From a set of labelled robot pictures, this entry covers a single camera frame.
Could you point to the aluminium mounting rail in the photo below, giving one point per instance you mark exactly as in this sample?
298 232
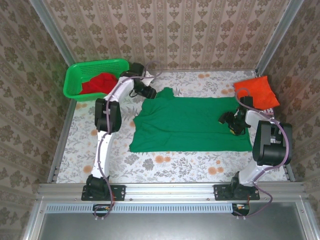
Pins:
170 192

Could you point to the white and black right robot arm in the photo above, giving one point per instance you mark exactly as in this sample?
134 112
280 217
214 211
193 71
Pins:
272 145

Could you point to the folded orange t-shirt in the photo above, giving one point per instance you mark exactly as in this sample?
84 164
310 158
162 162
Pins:
262 92

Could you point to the red t-shirt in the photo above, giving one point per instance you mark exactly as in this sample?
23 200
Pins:
100 83

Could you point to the green plastic basket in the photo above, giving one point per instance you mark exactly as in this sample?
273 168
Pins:
100 66

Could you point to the green t-shirt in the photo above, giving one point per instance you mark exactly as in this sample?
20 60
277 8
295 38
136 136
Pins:
185 125

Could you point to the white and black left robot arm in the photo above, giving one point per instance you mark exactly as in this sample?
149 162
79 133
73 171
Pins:
102 150

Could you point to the aluminium frame post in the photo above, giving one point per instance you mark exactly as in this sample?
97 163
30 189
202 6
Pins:
280 32
47 17

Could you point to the floral table cover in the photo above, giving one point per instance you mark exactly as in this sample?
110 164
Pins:
175 167

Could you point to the folded white printed t-shirt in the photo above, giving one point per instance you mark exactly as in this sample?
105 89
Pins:
268 110

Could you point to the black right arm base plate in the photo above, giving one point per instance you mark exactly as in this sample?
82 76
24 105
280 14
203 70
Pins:
221 192

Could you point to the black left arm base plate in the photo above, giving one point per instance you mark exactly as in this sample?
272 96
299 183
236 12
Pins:
117 192

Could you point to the grey metal panel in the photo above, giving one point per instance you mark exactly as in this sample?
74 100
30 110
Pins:
170 227

